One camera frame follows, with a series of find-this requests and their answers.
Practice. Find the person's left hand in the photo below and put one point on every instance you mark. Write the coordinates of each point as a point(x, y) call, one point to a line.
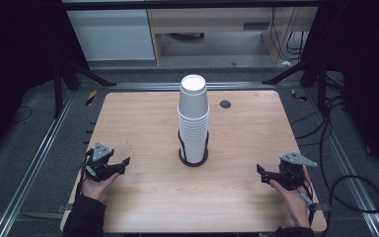
point(93, 189)

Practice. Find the white cabinet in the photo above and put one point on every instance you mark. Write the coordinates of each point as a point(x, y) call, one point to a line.
point(112, 34)

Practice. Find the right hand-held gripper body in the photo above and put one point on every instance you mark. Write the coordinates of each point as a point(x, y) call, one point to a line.
point(291, 176)

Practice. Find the long metal floor rail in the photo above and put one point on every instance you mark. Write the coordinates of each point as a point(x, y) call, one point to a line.
point(36, 161)
point(348, 168)

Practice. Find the person's right hand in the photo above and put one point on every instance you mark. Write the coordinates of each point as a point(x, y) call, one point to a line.
point(294, 204)

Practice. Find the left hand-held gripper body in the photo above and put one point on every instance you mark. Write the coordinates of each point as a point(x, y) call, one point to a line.
point(101, 166)

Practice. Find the yellow black tape strip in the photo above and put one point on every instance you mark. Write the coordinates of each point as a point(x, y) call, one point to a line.
point(298, 96)
point(91, 97)

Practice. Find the stack of white paper cups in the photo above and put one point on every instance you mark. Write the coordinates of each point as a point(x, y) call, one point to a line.
point(193, 115)

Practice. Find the black round table grommet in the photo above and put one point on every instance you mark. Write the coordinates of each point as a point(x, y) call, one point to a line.
point(225, 104)

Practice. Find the black metal stand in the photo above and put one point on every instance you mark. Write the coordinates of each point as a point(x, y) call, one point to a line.
point(58, 89)
point(322, 85)

